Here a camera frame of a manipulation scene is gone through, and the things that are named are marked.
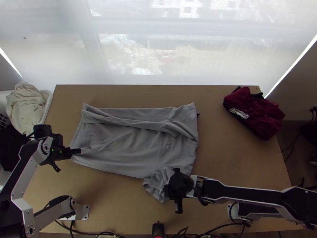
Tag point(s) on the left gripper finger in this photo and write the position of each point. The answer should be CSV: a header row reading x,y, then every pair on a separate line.
x,y
75,151

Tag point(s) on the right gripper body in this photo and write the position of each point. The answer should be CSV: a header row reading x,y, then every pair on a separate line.
x,y
178,186

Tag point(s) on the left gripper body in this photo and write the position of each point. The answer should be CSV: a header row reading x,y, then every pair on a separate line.
x,y
59,151

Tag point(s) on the grey t-shirt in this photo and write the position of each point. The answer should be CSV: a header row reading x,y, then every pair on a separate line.
x,y
123,143

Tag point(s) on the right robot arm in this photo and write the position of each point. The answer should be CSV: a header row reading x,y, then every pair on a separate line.
x,y
247,193

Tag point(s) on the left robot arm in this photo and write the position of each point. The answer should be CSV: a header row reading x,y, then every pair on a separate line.
x,y
24,168

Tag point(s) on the maroon t-shirt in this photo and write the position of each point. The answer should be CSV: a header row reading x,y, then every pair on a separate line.
x,y
257,114

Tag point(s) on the white laundry basket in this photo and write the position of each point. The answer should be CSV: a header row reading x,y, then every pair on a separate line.
x,y
48,100

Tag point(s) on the cream garment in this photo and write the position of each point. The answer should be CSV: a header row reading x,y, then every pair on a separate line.
x,y
24,106

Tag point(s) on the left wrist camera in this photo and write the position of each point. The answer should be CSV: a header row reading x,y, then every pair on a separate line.
x,y
42,130

